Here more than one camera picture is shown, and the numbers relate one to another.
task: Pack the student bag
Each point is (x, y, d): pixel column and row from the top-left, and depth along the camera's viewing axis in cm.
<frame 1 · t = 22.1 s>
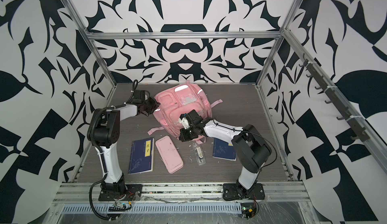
left hand: (160, 99, 102), fingers closed
right hand: (178, 138, 85), fingers closed
pink student backpack: (178, 100, 107), point 5 cm above the table
blue book left: (141, 158, 85), point 2 cm above the table
pink pencil case: (169, 154, 87), point 2 cm above the table
clear plastic eraser case: (199, 153, 87), point 2 cm above the table

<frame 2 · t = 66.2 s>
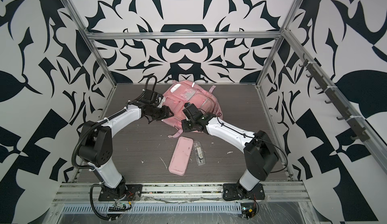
left hand: (171, 112, 90), fingers open
right hand: (184, 124, 84), fingers open
pink student backpack: (178, 94, 108), point 7 cm above the table
pink pencil case: (181, 157, 85), point 3 cm above the table
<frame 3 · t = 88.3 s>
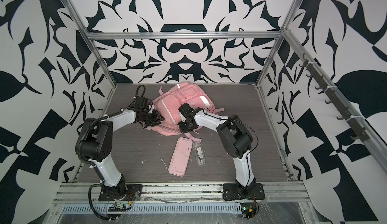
left hand: (164, 117, 95), fingers open
right hand: (182, 128, 94), fingers closed
pink student backpack: (168, 103, 104), point 6 cm above the table
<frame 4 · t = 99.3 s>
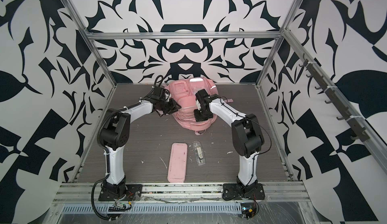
left hand: (181, 105, 97), fingers open
right hand: (198, 117, 92), fingers closed
pink student backpack: (183, 92, 110), point 7 cm above the table
pink pencil case: (178, 162, 83), point 3 cm above the table
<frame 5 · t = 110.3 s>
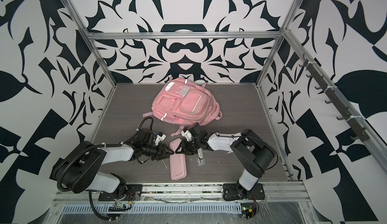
left hand: (173, 152, 83), fingers open
right hand: (176, 152, 82), fingers open
pink student backpack: (182, 102, 103), point 8 cm above the table
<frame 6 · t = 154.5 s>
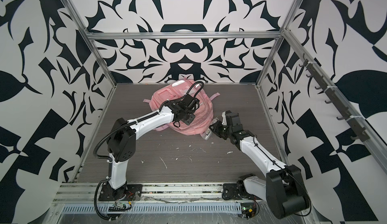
left hand: (189, 113, 90), fingers open
right hand: (209, 126, 84), fingers closed
clear plastic eraser case: (208, 133, 85), point 11 cm above the table
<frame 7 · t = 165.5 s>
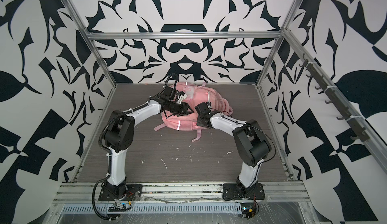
left hand: (192, 109, 92), fingers open
right hand: (202, 120, 95), fingers closed
pink student backpack: (196, 93, 105), point 10 cm above the table
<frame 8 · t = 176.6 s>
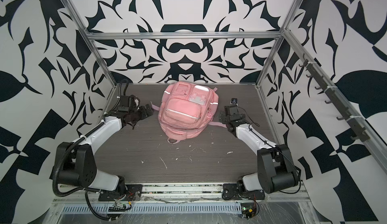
left hand: (147, 109, 89), fingers open
right hand: (231, 113, 90), fingers open
pink student backpack: (186, 110, 99), point 8 cm above the table
